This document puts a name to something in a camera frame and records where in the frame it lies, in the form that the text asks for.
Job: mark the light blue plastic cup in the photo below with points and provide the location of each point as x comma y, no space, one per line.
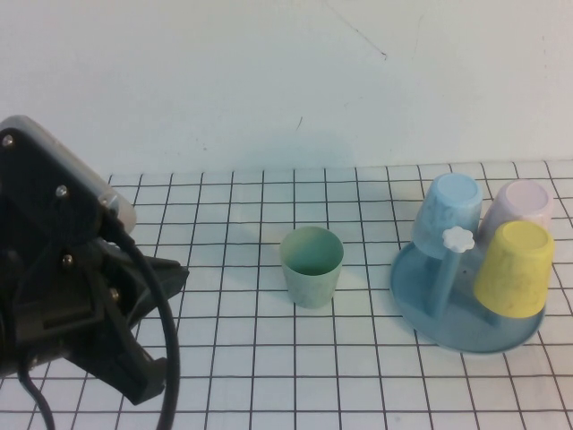
443,201

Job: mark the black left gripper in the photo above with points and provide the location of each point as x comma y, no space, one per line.
53,295

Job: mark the blue round cup stand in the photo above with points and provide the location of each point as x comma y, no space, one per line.
470,336

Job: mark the yellow plastic cup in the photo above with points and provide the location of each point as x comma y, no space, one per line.
515,273

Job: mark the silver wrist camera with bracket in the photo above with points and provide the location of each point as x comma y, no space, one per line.
45,179

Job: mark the pale green plastic cup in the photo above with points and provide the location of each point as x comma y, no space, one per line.
309,291

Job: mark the pale pink plastic cup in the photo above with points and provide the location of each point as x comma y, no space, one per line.
524,201

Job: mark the white black-grid tablecloth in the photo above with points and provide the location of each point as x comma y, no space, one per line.
268,358

